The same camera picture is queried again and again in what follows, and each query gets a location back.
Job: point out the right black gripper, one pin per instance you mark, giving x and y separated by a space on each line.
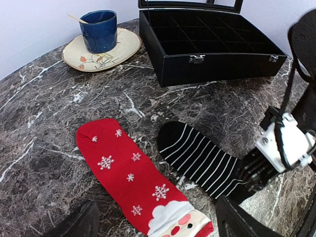
256 171

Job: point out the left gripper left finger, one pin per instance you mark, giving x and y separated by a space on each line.
83 222

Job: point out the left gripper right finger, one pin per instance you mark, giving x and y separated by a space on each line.
232 218

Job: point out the black white striped sock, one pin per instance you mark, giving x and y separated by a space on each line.
197 158

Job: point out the red Santa Christmas sock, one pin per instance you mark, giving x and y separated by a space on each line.
149 201

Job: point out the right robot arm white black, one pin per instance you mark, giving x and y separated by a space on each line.
302 40

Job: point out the black compartment box glass lid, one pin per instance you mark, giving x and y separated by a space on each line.
192 41

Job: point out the blue ceramic cup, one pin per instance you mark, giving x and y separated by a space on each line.
100 34

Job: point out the wooden stick in cup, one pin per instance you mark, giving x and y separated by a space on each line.
77 19

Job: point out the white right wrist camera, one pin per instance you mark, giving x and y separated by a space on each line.
296 144

